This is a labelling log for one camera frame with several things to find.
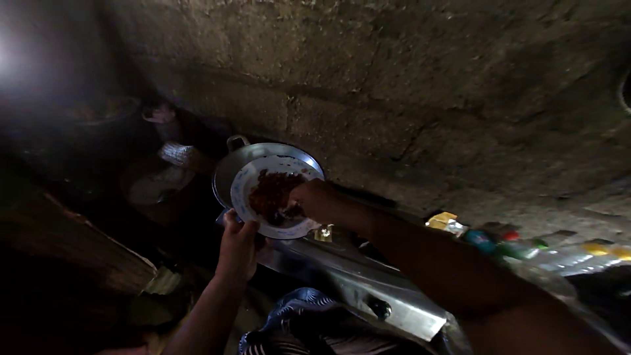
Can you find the person's right hand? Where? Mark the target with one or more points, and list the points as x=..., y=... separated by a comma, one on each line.
x=323, y=202

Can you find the person's left hand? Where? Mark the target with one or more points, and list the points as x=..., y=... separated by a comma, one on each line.
x=236, y=251

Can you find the person's right fingers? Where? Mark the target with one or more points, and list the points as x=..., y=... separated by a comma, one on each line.
x=299, y=195

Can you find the person's left fingers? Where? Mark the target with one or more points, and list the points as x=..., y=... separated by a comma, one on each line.
x=230, y=219

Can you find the white plate with blue print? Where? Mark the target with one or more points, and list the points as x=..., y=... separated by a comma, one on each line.
x=240, y=190

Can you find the person's left forearm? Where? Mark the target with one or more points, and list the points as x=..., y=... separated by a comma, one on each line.
x=209, y=310

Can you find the person's right forearm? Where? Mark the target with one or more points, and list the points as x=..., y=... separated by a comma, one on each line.
x=458, y=276

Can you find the dark red food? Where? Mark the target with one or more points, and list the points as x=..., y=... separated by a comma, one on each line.
x=268, y=195

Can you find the silver metal pot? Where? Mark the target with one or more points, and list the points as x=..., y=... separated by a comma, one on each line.
x=224, y=172

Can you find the silver patterned object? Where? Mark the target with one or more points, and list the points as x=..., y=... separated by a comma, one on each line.
x=176, y=154

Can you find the round basin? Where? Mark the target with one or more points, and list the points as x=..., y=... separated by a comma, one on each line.
x=148, y=187

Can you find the person's body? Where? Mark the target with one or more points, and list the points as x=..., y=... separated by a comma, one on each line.
x=305, y=325

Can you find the yellow and white packet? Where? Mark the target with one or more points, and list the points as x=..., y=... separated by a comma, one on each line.
x=442, y=220

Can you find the silver metal gas stove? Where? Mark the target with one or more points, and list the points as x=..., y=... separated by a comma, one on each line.
x=404, y=313

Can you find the brown wooden board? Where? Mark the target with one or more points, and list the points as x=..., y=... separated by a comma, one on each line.
x=74, y=241

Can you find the teal bottle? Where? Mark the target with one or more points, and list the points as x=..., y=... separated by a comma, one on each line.
x=479, y=241

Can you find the bottle with red cap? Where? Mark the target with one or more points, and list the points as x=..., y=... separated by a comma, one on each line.
x=511, y=242

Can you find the bottle with green cap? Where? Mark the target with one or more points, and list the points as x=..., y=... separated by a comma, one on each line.
x=538, y=245

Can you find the clear bottle with yellow cap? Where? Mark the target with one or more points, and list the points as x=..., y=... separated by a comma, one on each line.
x=595, y=249
x=621, y=253

